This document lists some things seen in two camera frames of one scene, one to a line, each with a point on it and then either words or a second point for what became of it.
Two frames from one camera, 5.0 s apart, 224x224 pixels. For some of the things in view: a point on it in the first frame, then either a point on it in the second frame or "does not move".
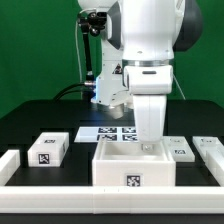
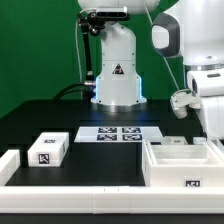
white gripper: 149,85 → 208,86
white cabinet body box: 130,162 → 182,165
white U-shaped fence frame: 112,199 does not move
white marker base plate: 112,134 does not move
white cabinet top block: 49,149 does not move
